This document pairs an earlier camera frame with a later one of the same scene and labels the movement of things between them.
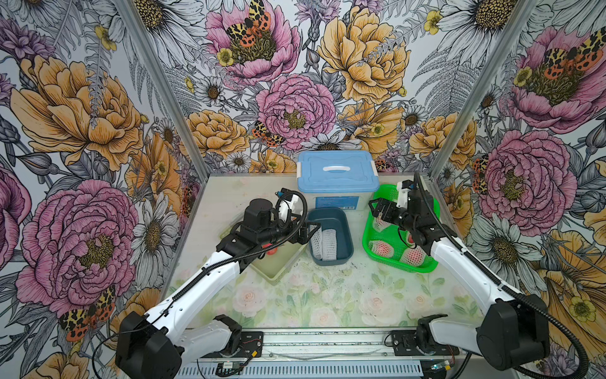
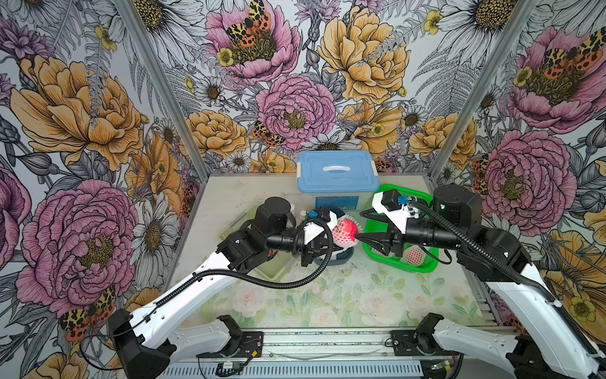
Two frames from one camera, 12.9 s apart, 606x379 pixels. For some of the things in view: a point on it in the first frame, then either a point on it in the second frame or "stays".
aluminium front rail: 345,353 stays
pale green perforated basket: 273,267 stays
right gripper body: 391,214 -> 396,237
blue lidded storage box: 338,178 stays
